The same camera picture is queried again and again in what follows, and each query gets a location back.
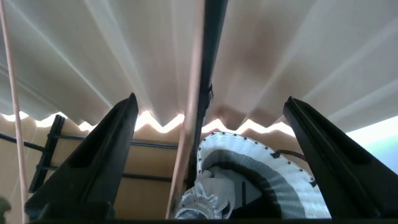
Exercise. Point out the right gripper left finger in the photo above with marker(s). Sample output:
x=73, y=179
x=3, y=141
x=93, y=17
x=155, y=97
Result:
x=62, y=193

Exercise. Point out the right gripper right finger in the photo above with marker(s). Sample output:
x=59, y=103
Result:
x=339, y=180

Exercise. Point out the pale grey shorts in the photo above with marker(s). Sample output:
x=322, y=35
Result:
x=211, y=189

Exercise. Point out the white laundry basket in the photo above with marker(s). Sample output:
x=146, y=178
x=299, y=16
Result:
x=280, y=186

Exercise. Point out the black clothes rack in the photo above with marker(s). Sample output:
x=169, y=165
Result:
x=213, y=46

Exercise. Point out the beige curtain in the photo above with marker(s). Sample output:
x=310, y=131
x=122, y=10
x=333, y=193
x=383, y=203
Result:
x=280, y=46

